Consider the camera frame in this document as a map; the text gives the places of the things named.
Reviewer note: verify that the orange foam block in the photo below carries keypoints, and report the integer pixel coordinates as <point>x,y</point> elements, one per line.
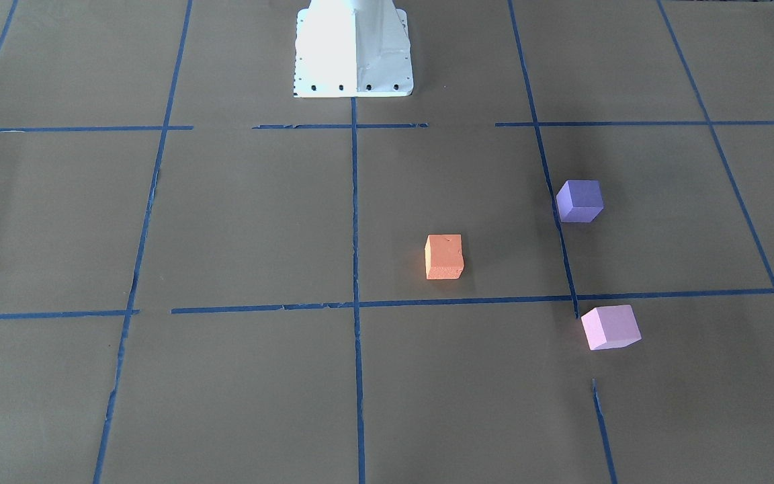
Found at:
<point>444,259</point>

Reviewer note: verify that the purple foam block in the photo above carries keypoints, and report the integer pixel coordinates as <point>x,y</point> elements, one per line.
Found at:
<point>579,201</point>

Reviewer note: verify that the pink foam block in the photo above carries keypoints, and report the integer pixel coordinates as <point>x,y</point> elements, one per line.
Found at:
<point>611,327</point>

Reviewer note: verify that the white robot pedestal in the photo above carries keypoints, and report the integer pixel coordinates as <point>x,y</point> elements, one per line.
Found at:
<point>352,49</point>

